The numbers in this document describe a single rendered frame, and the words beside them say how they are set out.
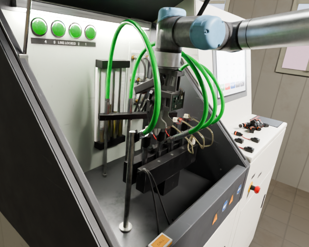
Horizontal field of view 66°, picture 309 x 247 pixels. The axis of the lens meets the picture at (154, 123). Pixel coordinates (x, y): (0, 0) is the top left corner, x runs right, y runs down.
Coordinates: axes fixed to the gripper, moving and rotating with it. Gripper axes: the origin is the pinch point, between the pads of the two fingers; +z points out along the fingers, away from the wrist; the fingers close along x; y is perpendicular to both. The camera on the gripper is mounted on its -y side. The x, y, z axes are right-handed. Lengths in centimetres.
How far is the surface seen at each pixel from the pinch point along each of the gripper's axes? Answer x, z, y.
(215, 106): 15.3, -8.6, 12.1
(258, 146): 49, 13, 21
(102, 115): -2.4, 0.2, -22.5
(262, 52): 222, -27, -33
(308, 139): 225, 55, 31
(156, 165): 1.0, 12.5, 1.4
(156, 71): -14.7, -20.4, 9.9
